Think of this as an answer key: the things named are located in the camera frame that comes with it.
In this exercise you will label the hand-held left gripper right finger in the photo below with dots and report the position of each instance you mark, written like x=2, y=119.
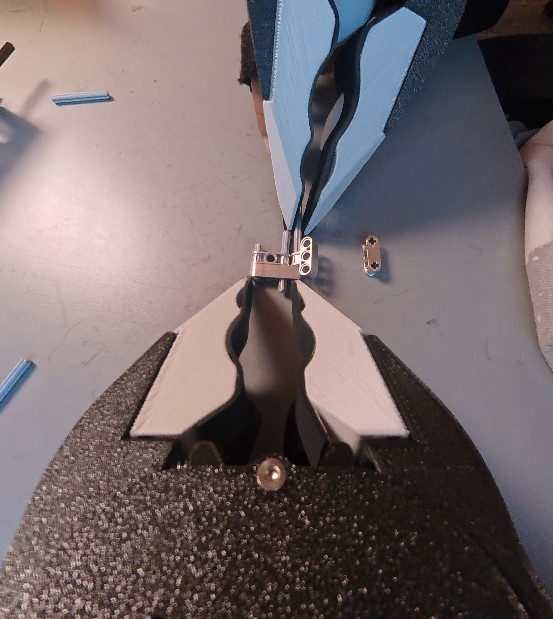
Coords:
x=349, y=382

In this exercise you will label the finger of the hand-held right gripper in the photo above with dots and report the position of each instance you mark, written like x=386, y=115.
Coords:
x=378, y=96
x=291, y=96

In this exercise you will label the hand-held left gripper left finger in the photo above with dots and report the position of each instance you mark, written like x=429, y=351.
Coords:
x=191, y=382

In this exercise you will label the grey three-hole beam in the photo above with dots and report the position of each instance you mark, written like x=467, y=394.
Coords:
x=306, y=259

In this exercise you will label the grey double cross-hole connector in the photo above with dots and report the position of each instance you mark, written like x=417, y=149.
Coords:
x=375, y=251

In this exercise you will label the grey block with pins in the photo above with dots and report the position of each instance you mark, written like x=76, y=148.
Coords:
x=266, y=268

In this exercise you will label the person's right hand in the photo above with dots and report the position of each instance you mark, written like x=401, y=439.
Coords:
x=259, y=125

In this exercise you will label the long grey axle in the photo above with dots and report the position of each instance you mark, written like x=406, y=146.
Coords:
x=0, y=394
x=80, y=97

